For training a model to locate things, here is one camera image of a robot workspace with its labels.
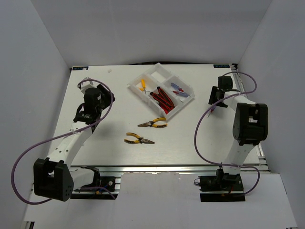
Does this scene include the blue label left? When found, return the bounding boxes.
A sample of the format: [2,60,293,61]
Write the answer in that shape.
[72,66,89,71]

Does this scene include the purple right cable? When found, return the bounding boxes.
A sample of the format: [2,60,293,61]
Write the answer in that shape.
[194,71,260,197]

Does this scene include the white compartment organizer tray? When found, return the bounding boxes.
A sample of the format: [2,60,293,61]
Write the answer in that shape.
[128,63,195,120]

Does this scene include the aluminium rail front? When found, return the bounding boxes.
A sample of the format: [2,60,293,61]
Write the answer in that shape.
[44,163,269,175]

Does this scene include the yellow screwdriver long shaft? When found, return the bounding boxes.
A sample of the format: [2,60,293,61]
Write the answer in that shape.
[141,79,147,94]

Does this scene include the blue label right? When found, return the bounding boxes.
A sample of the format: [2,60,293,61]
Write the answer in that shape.
[213,64,230,68]

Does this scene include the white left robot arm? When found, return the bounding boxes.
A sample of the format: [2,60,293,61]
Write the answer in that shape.
[33,83,114,201]

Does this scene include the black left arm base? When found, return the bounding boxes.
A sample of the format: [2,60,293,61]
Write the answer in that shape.
[71,166,119,200]

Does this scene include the blue screwdriver horizontal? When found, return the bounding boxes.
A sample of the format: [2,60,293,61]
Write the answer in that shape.
[171,83,184,92]

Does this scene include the blue label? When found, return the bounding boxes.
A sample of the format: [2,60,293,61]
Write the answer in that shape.
[213,64,230,68]
[72,66,89,71]

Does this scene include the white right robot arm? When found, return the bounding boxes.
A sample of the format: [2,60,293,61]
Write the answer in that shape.
[208,76,268,190]

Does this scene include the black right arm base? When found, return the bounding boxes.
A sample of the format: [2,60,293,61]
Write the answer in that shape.
[194,175,245,203]

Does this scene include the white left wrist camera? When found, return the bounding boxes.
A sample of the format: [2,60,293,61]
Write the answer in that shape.
[77,77,94,94]

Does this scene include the yellow screwdriver short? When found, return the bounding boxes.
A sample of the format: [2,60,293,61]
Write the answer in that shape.
[139,87,150,92]

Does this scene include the yellow pliers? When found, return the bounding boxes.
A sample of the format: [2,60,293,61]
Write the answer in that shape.
[124,132,155,145]
[137,117,168,129]

